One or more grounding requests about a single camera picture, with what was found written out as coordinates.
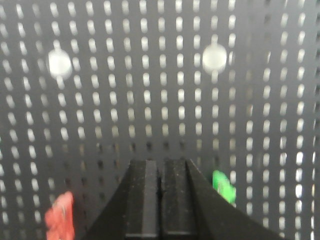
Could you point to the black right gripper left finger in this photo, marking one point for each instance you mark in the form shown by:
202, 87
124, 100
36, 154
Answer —
133, 212

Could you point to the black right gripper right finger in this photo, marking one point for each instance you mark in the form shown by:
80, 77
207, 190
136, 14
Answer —
191, 209

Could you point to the black perforated pegboard panel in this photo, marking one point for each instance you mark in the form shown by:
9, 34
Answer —
138, 91

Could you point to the right white round plug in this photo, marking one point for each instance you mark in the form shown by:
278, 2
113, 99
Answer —
214, 59

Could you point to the white round plug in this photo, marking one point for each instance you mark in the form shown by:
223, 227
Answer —
214, 59
59, 64

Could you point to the left white round plug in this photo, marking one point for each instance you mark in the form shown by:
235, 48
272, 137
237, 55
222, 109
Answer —
59, 64

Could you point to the green toggle switch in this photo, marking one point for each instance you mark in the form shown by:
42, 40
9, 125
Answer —
223, 186

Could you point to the red toggle switch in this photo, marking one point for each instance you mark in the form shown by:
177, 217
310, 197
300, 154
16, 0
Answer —
59, 218

